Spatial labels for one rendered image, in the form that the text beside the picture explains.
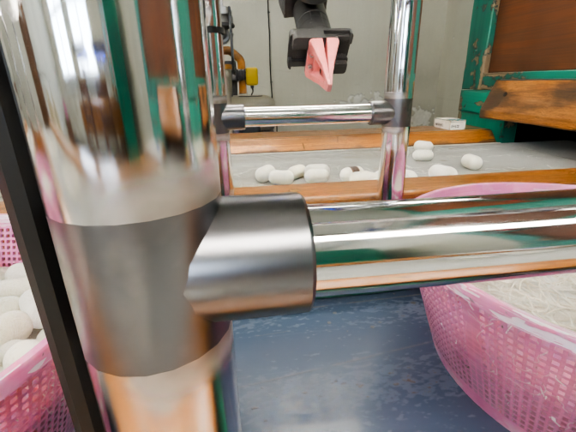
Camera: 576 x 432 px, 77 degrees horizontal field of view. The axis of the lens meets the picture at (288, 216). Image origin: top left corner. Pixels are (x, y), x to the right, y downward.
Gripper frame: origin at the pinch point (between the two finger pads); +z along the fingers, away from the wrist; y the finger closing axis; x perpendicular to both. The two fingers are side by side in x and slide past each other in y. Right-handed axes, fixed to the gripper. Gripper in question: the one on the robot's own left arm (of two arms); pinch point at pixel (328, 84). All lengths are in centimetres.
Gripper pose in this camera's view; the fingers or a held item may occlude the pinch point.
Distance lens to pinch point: 58.8
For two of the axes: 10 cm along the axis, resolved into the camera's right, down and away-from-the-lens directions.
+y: 9.9, -0.7, 1.3
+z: 1.3, 8.6, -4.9
